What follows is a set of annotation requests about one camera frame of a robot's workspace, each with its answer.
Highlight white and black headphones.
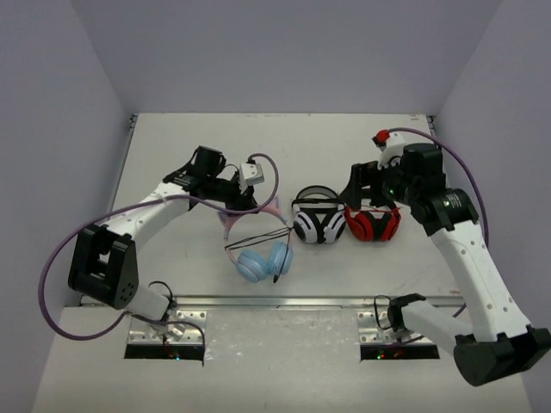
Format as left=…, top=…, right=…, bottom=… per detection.
left=291, top=185, right=346, bottom=244

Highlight red and black headphones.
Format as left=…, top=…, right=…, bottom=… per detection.
left=344, top=206, right=401, bottom=242

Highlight short black base cable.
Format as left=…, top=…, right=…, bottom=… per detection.
left=374, top=294, right=399, bottom=339
left=148, top=281, right=177, bottom=309

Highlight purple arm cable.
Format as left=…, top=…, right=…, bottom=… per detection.
left=387, top=126, right=492, bottom=345
left=38, top=153, right=280, bottom=343

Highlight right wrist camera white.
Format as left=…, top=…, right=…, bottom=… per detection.
left=372, top=130, right=406, bottom=170

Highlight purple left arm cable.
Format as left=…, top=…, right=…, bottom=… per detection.
left=38, top=153, right=280, bottom=343

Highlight metal table edge rail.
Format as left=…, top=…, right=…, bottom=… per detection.
left=81, top=293, right=464, bottom=309

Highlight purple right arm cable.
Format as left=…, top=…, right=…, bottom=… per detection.
left=387, top=126, right=492, bottom=345

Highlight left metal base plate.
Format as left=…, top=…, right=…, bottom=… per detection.
left=127, top=309, right=207, bottom=346

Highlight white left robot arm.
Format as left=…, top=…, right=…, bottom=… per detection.
left=68, top=146, right=263, bottom=321

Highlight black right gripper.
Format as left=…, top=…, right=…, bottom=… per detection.
left=340, top=154, right=418, bottom=211

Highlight thin black audio cable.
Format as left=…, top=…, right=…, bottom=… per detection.
left=224, top=226, right=298, bottom=285

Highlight metal base plate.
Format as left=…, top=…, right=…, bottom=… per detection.
left=127, top=309, right=207, bottom=346
left=356, top=309, right=432, bottom=346

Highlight short black base cable right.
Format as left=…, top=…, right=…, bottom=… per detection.
left=374, top=294, right=399, bottom=339

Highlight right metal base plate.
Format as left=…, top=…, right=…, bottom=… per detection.
left=356, top=309, right=432, bottom=346

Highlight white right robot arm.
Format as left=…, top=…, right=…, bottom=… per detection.
left=340, top=144, right=550, bottom=386

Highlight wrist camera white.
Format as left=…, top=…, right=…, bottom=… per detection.
left=372, top=130, right=406, bottom=170
left=238, top=162, right=264, bottom=192

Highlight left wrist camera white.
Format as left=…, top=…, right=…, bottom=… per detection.
left=238, top=162, right=264, bottom=192

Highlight short black base cable left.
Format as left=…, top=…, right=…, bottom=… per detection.
left=148, top=281, right=177, bottom=309

